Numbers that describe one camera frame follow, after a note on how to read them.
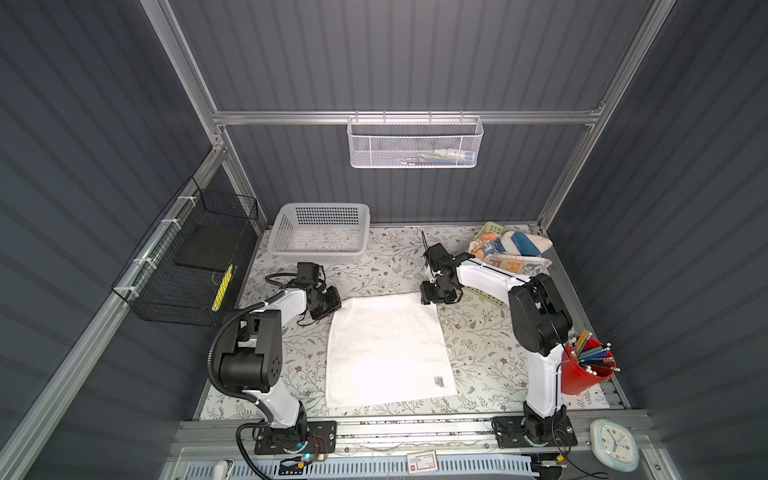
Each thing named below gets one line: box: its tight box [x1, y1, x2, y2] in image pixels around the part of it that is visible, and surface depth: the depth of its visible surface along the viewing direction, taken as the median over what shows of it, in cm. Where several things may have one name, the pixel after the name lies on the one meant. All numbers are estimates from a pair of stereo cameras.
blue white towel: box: [500, 230, 553, 256], surface depth 104 cm
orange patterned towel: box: [468, 233, 553, 277], surface depth 98 cm
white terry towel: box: [326, 293, 458, 409], surface depth 89 cm
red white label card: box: [406, 450, 438, 475], surface depth 71 cm
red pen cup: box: [561, 336, 616, 395], surface depth 75 cm
